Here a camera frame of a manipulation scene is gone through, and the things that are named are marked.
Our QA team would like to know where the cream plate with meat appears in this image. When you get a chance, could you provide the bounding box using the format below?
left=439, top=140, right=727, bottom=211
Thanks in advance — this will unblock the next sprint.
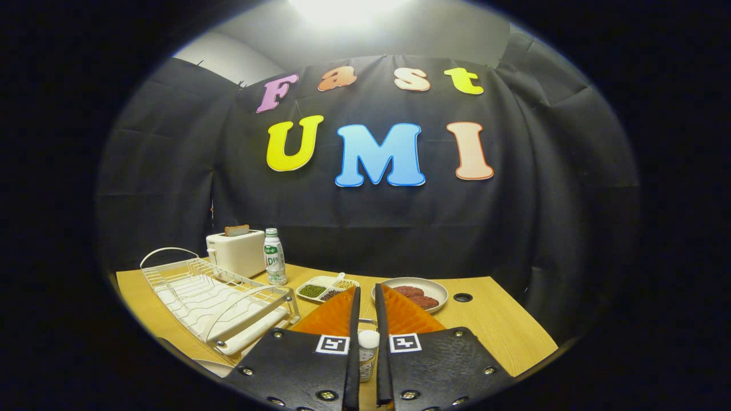
left=371, top=277, right=449, bottom=315

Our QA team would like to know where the metal wire basket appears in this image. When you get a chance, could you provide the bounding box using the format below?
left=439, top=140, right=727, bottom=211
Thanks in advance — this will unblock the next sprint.
left=359, top=319, right=379, bottom=383

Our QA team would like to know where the black backdrop cloth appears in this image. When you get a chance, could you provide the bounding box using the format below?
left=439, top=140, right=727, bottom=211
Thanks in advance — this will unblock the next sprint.
left=96, top=26, right=640, bottom=354

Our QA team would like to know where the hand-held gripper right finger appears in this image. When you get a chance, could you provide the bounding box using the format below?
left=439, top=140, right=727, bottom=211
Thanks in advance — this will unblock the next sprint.
left=374, top=283, right=515, bottom=411

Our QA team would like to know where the white divided tray of beans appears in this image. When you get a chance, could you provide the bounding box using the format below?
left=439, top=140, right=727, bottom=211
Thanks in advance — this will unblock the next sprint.
left=295, top=272, right=360, bottom=303

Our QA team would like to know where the white plastic bottle green label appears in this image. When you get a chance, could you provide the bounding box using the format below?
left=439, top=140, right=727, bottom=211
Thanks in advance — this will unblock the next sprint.
left=263, top=228, right=288, bottom=286

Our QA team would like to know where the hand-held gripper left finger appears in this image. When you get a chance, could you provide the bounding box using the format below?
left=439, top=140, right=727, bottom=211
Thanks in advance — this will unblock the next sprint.
left=223, top=285, right=362, bottom=411

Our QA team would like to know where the white toaster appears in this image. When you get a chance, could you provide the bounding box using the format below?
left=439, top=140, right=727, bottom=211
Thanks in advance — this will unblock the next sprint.
left=206, top=228, right=266, bottom=279

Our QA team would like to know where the white wire dish rack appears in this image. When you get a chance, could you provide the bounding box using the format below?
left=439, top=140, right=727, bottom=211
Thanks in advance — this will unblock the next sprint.
left=140, top=247, right=300, bottom=356

